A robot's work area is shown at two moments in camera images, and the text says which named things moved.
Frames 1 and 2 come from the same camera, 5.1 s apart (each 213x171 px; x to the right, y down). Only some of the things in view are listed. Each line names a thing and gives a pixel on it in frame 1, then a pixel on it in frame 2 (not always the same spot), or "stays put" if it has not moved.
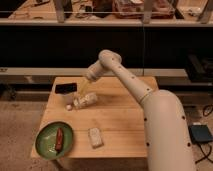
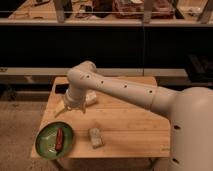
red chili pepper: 59,139 stays put
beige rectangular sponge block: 95,137 stays put
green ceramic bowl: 54,140 stays put
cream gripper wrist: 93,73 -> 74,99
